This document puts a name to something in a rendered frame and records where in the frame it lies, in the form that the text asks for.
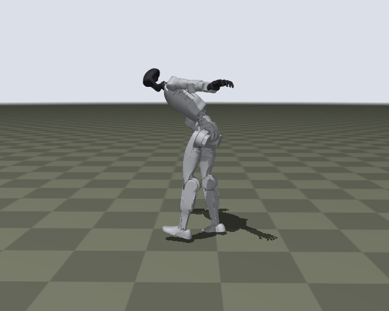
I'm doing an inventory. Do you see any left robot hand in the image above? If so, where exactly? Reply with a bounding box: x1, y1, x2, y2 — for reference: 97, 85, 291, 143
207, 79, 233, 91

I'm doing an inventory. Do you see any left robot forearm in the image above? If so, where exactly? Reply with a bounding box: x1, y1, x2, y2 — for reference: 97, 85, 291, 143
187, 80, 217, 93

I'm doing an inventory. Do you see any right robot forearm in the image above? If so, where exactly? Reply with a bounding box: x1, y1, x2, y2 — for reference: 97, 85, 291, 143
190, 122, 199, 133

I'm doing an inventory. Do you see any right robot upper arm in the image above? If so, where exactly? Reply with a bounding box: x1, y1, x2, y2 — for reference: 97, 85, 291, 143
179, 113, 194, 126

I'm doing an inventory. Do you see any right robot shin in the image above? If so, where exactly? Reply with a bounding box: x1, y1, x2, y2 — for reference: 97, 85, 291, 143
202, 178, 220, 226

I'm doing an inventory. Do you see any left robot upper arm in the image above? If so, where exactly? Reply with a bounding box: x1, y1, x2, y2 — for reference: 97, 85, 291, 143
166, 76, 197, 93

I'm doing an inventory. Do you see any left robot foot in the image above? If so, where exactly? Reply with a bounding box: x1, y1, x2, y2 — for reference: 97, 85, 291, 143
162, 225, 192, 240

